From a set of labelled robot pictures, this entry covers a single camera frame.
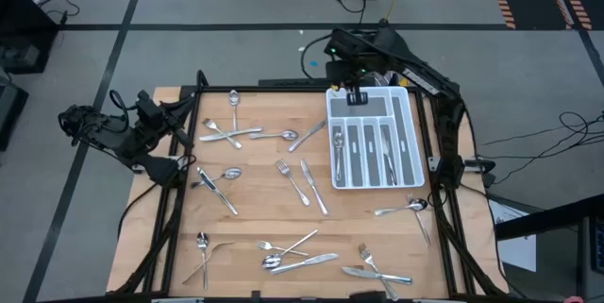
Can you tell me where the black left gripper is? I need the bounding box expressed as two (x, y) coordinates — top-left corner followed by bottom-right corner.
(141, 96), (197, 149)

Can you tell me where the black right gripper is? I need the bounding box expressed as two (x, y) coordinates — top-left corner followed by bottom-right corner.
(340, 59), (381, 107)

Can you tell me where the silver metal spoon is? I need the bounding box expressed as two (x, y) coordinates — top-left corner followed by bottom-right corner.
(260, 228), (319, 271)
(227, 89), (243, 132)
(190, 166), (243, 190)
(247, 128), (300, 143)
(195, 231), (210, 292)
(374, 197), (429, 218)
(333, 130), (345, 182)

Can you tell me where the white plastic cutlery tray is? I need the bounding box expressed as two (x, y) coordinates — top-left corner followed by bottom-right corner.
(325, 86), (427, 192)

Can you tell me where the black equipment case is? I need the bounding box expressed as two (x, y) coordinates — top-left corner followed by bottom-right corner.
(0, 79), (29, 153)

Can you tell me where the black cabinet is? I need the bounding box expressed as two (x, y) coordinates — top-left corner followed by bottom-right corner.
(0, 0), (60, 76)

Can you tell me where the white paper sheet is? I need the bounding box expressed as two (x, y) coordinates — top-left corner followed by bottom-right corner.
(488, 198), (539, 274)

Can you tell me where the black desk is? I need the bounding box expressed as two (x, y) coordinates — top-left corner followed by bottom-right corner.
(495, 193), (604, 303)

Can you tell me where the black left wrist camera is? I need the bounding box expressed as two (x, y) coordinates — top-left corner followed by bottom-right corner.
(135, 89), (164, 118)

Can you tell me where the black metal table frame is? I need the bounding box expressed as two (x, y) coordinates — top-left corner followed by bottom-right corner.
(112, 70), (509, 297)

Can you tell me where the black cable bundle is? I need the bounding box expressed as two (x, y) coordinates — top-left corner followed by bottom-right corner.
(480, 109), (604, 186)

